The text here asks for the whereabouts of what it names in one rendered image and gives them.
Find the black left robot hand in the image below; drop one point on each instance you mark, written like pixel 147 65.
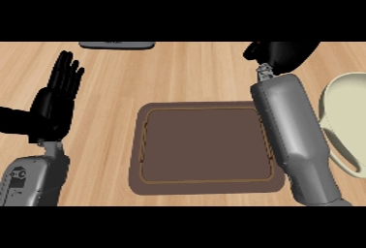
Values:
pixel 53 106

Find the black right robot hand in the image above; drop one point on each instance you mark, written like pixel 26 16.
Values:
pixel 284 53

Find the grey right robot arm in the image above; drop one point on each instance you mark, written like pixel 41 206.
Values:
pixel 295 135

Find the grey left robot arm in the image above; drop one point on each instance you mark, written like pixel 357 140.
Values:
pixel 32 176

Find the cream pot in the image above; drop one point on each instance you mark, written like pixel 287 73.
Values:
pixel 345 119

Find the brown tray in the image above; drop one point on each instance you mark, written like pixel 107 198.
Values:
pixel 205 148

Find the dark grey appliance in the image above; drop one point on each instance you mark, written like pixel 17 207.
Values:
pixel 116 45

